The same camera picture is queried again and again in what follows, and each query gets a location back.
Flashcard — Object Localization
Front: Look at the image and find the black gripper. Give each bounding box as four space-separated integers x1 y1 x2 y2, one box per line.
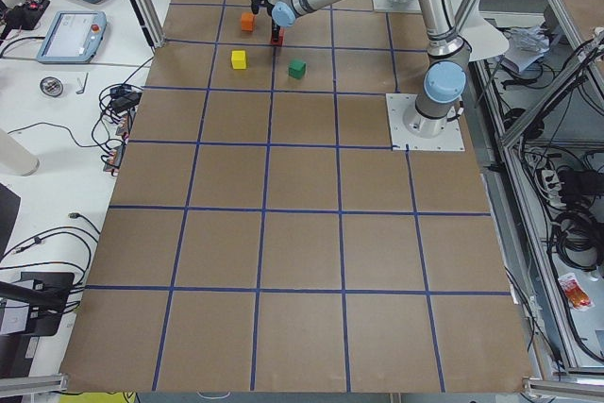
267 6 281 38

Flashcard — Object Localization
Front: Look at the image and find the red wooden block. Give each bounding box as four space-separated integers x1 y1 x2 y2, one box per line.
270 29 284 47

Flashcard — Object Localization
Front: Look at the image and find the orange wooden block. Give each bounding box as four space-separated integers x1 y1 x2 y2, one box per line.
240 12 256 32

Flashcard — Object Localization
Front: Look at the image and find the green wooden block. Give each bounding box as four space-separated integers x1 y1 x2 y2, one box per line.
288 59 307 80

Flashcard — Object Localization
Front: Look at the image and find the yellow wooden block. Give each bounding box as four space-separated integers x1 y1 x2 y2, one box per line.
230 49 247 70

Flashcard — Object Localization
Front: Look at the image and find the hex key tool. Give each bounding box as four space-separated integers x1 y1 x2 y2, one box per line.
75 73 89 95

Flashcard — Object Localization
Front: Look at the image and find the near teach pendant tablet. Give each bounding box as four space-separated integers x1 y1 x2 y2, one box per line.
36 10 107 64

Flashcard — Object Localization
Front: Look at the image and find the white power strip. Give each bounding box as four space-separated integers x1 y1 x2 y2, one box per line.
537 163 566 210

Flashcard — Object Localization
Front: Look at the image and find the black monitor stand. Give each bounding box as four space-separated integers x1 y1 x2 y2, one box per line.
1 272 75 337

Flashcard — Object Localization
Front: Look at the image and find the red snack packet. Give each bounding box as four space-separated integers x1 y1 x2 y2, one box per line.
558 273 593 311

